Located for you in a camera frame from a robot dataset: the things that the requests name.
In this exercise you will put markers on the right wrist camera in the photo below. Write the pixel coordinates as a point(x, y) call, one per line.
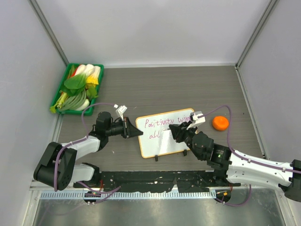
point(196, 119)

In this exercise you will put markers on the green leafy bok choy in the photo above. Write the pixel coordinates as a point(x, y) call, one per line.
point(74, 85)

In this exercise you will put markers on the green plastic crate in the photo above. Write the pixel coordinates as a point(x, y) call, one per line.
point(61, 97)

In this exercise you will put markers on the green long beans bundle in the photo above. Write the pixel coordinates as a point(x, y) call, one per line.
point(74, 102)

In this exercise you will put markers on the orange round toy fruit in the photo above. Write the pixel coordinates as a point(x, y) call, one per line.
point(220, 123)

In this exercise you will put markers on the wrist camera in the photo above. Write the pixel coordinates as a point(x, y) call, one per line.
point(196, 119)
point(120, 110)

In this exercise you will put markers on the slotted cable duct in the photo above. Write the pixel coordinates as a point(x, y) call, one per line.
point(84, 194)

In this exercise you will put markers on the yellow framed whiteboard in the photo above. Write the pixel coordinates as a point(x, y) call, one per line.
point(156, 141)

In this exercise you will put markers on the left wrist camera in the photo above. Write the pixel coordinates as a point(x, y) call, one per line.
point(120, 110)

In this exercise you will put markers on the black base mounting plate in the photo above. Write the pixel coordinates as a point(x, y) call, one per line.
point(187, 181)

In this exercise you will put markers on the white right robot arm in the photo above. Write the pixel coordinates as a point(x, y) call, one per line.
point(239, 168)

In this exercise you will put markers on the white radish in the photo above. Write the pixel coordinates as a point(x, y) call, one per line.
point(85, 104)

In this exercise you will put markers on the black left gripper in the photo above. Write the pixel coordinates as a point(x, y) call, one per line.
point(129, 130)

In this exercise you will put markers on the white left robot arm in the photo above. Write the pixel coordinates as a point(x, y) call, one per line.
point(57, 166)

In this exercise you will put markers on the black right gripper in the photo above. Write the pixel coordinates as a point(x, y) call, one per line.
point(179, 131)

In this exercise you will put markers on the yellow flower vegetable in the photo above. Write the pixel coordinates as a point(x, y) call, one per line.
point(92, 80)

